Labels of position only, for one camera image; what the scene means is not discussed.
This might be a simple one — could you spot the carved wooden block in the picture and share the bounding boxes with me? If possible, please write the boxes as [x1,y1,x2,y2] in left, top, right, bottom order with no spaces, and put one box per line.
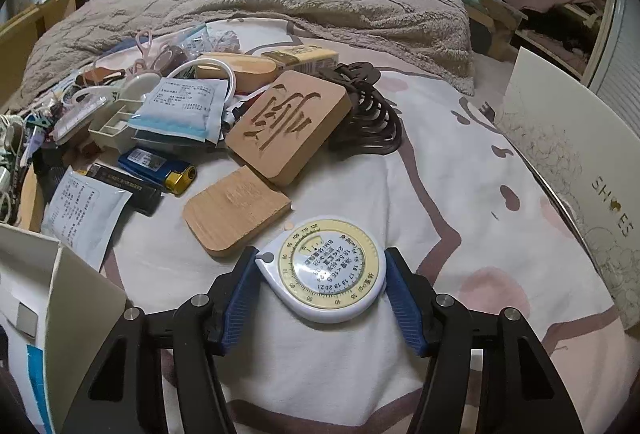
[225,70,353,187]

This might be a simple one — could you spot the white cardboard box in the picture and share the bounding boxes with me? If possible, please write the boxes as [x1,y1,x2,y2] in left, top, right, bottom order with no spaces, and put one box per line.
[0,223,128,434]

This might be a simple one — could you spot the black slim box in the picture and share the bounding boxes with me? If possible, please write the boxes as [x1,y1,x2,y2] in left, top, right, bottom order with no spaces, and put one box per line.
[85,164,163,217]

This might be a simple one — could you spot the clear zip bag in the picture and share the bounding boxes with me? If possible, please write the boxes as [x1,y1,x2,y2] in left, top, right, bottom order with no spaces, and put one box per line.
[172,24,241,59]

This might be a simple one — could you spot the oval wooden box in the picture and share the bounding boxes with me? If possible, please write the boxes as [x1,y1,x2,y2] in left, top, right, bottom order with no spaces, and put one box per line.
[195,54,281,93]

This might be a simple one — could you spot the white shoe box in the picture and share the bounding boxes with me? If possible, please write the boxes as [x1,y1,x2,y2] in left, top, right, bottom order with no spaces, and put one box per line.
[492,46,640,332]

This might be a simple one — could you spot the clear plastic case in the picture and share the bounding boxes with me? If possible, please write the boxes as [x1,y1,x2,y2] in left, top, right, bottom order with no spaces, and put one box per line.
[52,94,111,145]

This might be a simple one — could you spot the beige fluffy blanket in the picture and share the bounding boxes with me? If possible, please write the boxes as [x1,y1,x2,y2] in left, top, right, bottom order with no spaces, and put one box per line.
[22,0,476,97]

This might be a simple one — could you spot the pale round compact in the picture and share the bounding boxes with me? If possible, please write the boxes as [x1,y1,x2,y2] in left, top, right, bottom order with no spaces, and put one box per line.
[119,72,160,103]

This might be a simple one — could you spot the wooden shelf unit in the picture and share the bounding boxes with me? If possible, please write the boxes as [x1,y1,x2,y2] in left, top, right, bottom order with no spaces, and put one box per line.
[0,0,118,115]

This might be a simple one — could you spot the plain wooden block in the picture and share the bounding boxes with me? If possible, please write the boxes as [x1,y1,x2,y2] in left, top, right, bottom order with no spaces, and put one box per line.
[182,165,292,259]

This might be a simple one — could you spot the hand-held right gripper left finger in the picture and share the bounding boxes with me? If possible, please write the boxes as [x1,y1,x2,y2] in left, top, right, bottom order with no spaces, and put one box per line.
[75,246,261,434]

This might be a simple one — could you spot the blue white mask packet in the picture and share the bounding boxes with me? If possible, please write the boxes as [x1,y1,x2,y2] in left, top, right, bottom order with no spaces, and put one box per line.
[127,78,230,145]
[41,166,132,272]

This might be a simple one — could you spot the blue lighter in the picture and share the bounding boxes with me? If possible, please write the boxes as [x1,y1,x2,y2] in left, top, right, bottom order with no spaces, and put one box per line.
[118,148,197,195]

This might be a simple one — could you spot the beige organizer tray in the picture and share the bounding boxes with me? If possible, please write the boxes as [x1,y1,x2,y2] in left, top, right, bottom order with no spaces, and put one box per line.
[89,101,138,149]

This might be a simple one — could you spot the white round tape measure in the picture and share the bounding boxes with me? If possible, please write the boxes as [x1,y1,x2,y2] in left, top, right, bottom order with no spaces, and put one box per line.
[255,216,387,323]

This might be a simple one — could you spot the printed bed sheet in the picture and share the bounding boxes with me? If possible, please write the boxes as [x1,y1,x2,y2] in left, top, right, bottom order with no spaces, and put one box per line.
[0,18,640,434]

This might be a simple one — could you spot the white louvered door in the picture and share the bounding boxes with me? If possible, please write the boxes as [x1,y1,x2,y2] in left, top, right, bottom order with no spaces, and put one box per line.
[585,0,640,135]

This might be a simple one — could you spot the dark brown hair claw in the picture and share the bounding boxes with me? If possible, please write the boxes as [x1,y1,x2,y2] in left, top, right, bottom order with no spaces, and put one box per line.
[317,61,403,157]

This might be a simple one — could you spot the brown leather strap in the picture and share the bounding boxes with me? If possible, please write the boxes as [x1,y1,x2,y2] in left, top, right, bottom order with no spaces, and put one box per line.
[75,66,126,87]

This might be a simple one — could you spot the wooden side table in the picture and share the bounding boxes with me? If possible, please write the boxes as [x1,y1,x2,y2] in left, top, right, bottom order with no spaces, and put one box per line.
[450,0,528,62]

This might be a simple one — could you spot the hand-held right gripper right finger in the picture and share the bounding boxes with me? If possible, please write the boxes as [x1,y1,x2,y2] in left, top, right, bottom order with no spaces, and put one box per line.
[382,246,586,434]

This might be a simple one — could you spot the yellow small box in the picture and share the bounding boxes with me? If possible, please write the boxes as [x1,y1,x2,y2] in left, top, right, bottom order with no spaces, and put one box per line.
[262,44,340,73]

